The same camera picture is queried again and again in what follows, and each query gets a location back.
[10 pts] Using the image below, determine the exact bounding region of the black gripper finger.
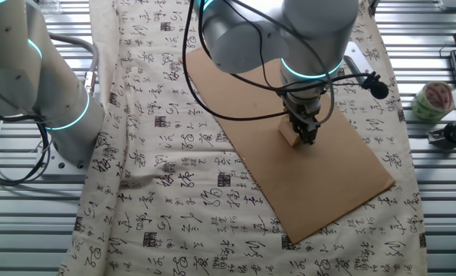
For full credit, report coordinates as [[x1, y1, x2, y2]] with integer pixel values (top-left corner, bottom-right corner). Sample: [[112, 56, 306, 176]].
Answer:
[[300, 114, 321, 146], [287, 110, 303, 140]]

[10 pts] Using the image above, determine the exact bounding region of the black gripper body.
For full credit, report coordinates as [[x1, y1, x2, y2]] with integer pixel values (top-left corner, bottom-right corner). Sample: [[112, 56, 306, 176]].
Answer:
[[282, 90, 326, 120]]

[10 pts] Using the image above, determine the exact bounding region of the light wooden block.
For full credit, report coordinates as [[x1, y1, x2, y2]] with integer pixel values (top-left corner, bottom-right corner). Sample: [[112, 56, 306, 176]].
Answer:
[[278, 117, 301, 147]]

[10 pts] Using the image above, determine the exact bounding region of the brown cardboard sheet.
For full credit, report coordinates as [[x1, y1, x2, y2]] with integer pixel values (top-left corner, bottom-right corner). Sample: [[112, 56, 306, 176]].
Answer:
[[181, 48, 396, 245]]

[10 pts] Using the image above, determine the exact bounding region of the black foam microphone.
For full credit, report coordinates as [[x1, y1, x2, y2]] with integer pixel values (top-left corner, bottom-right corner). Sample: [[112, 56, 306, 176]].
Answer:
[[361, 71, 389, 100]]

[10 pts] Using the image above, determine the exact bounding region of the clear packing tape roll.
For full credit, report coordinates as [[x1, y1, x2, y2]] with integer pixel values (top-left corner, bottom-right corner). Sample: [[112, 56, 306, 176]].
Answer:
[[410, 80, 455, 124]]

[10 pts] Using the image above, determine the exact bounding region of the white calligraphy print cloth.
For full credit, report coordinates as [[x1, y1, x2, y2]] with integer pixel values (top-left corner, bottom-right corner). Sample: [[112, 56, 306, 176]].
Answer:
[[57, 0, 428, 276]]

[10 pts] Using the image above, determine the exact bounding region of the clear plastic bag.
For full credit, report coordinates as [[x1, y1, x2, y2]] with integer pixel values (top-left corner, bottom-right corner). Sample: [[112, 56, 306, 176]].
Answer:
[[30, 0, 62, 11]]

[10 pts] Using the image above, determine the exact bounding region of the thin black cable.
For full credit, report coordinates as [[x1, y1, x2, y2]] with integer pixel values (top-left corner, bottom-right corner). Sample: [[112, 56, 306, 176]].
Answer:
[[196, 0, 370, 93]]

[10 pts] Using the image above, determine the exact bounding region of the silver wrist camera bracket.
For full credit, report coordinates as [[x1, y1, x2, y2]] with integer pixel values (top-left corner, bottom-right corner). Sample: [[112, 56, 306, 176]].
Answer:
[[342, 41, 374, 76]]

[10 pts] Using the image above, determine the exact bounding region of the thick black braided cable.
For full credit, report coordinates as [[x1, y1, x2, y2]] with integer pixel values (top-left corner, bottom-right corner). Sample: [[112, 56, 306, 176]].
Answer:
[[181, 0, 290, 122]]

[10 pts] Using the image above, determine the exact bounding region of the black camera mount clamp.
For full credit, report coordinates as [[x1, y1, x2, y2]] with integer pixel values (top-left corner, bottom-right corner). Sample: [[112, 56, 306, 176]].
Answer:
[[426, 118, 456, 147]]

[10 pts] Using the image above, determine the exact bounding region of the grey base cable with connector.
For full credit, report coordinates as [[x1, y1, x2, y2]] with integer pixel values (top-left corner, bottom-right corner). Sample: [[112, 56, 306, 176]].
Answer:
[[49, 32, 100, 97]]

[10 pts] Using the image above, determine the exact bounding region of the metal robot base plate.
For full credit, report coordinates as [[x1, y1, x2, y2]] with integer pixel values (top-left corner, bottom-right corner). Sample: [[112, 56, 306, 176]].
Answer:
[[0, 147, 94, 182]]

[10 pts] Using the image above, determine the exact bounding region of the black base cable loop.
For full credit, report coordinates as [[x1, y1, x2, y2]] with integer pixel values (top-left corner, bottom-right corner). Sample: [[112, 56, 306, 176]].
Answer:
[[0, 101, 52, 187]]

